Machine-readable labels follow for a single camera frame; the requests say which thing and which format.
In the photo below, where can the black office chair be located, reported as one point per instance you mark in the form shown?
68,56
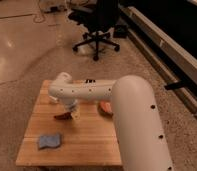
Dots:
98,18

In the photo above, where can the blue cloth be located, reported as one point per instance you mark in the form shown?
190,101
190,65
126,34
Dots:
49,141

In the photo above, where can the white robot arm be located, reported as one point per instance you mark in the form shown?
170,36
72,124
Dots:
139,131

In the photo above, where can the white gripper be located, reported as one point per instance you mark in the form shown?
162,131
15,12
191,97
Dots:
73,108

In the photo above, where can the clear plastic object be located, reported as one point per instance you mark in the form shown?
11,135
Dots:
53,100

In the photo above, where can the dark red pepper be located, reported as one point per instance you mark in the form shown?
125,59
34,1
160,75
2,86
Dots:
65,116

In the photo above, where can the power strip with cables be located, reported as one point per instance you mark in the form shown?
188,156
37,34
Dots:
47,7

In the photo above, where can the orange bowl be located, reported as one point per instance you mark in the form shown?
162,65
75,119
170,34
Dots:
105,108

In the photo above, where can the black box on floor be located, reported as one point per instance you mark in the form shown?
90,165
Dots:
120,31

